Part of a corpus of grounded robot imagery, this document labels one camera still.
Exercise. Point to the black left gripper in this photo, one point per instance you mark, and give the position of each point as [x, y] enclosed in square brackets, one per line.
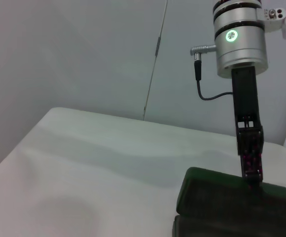
[246, 98]

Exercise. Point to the green glasses case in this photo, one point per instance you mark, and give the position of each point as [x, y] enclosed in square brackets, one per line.
[219, 197]

